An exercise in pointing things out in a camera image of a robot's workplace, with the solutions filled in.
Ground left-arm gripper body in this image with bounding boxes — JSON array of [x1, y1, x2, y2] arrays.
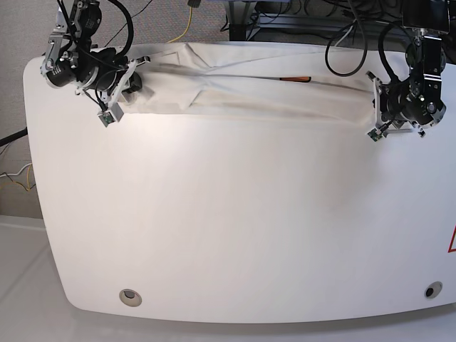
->
[[366, 71, 446, 138]]

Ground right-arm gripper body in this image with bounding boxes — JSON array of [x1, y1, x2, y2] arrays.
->
[[73, 56, 151, 107]]

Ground white printed T-shirt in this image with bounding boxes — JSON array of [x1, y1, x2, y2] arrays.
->
[[119, 42, 374, 125]]

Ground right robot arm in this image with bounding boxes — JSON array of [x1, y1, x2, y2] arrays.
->
[[41, 1, 143, 111]]

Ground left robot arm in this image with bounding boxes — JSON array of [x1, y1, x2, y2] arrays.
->
[[367, 1, 451, 142]]

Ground right table grommet hole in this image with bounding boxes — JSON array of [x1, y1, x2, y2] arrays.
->
[[425, 281, 442, 299]]

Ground table grommet hole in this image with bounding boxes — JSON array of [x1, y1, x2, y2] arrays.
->
[[425, 281, 442, 299], [119, 289, 143, 307]]

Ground left table grommet hole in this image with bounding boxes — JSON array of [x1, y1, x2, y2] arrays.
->
[[119, 289, 143, 307]]

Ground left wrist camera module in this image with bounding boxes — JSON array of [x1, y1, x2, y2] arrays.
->
[[367, 128, 384, 142]]

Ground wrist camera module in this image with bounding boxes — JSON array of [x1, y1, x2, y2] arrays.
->
[[367, 128, 384, 142], [97, 103, 124, 127]]

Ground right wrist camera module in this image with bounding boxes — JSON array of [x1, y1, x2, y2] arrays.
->
[[97, 103, 124, 127]]

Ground black right-arm cable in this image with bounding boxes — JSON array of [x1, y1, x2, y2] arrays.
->
[[99, 0, 135, 61]]

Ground black left-arm cable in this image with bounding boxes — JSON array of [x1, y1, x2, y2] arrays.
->
[[324, 17, 410, 86]]

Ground yellow floor cable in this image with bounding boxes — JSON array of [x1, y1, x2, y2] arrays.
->
[[167, 5, 195, 44]]

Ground black equipment rack frame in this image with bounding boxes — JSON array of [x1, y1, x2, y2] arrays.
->
[[227, 0, 393, 42]]

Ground yellow white side cables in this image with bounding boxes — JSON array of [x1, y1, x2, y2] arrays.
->
[[0, 163, 35, 193]]

